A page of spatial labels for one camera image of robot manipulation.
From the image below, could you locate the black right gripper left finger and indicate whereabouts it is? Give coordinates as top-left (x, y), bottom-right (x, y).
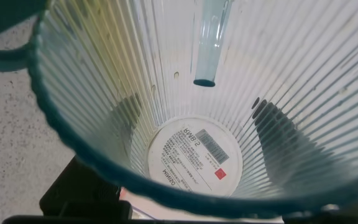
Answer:
top-left (39, 92), bottom-right (143, 219)

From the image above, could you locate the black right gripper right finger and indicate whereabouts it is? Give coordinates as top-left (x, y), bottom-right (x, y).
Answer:
top-left (251, 97), bottom-right (358, 224)

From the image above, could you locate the clear blue ribbed cup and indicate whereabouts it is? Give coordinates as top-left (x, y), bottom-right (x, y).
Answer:
top-left (26, 0), bottom-right (358, 219)

